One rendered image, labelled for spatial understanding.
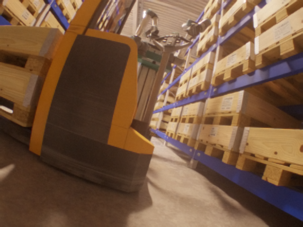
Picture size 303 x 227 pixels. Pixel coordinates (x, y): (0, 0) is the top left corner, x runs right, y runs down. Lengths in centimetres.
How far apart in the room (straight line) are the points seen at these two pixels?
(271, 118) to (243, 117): 41
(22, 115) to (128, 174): 77
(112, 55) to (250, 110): 124
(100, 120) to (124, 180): 35
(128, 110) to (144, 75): 187
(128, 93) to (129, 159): 35
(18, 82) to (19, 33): 41
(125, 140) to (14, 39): 114
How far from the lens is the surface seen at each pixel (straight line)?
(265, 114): 170
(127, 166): 85
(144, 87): 261
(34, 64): 112
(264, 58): 153
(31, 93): 107
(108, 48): 92
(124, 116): 81
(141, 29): 257
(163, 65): 143
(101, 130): 84
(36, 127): 109
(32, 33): 128
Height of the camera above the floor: 44
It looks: 4 degrees up
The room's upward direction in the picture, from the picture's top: 16 degrees clockwise
